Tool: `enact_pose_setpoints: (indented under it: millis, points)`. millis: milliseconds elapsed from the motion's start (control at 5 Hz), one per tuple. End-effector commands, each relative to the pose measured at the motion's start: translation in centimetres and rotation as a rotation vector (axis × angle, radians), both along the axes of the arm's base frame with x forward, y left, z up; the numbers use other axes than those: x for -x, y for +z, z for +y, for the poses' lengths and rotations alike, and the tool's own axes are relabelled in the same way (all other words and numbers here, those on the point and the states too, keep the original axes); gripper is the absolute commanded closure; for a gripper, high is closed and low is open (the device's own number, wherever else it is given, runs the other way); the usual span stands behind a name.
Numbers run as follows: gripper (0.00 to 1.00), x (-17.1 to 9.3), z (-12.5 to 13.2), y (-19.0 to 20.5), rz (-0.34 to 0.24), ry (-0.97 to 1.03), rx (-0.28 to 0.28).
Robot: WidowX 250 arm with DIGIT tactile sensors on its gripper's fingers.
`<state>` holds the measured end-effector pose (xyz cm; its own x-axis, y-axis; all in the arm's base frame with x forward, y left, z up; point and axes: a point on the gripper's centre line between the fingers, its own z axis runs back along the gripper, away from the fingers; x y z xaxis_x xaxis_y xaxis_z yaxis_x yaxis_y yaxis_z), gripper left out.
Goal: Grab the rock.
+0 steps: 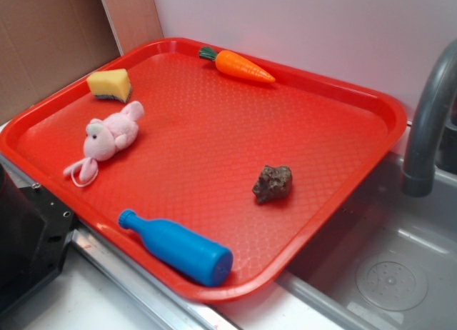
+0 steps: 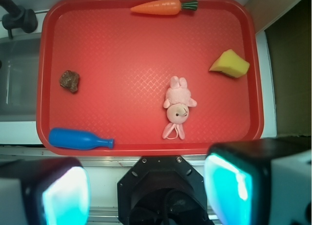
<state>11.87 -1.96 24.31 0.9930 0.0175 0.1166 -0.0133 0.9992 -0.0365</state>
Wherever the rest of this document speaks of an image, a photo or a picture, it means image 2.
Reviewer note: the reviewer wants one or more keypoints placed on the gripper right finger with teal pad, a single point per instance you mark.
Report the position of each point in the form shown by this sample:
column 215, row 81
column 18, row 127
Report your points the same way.
column 261, row 182

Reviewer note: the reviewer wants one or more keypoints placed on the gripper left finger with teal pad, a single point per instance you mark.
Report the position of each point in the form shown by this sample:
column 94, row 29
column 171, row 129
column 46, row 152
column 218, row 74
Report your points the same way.
column 53, row 191

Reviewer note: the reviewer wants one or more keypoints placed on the brown rock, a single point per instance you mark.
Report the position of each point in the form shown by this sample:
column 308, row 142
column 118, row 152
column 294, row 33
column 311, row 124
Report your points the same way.
column 69, row 80

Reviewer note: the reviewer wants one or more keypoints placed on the blue toy bottle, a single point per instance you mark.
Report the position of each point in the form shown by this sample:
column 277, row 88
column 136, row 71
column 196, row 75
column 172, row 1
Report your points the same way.
column 77, row 140

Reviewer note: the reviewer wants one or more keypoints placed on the pink plush bunny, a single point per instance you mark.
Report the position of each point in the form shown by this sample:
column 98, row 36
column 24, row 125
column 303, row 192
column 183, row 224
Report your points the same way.
column 178, row 100

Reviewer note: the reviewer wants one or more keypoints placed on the yellow sponge wedge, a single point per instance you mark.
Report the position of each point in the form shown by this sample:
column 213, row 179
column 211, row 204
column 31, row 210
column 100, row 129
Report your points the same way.
column 230, row 64

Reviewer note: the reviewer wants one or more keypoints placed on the grey metal sink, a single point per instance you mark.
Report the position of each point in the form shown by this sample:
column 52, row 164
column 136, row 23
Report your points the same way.
column 19, row 66

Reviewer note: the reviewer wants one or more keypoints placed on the red plastic tray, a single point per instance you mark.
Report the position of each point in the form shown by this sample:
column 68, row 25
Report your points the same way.
column 125, row 62

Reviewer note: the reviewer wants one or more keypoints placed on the black faucet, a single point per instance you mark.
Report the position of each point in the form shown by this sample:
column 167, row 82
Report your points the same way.
column 18, row 17

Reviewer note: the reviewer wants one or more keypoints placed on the orange toy carrot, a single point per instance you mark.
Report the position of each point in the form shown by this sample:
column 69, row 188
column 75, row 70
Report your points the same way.
column 165, row 7

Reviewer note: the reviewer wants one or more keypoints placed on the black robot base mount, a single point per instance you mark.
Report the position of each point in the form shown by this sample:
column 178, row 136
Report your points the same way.
column 162, row 190

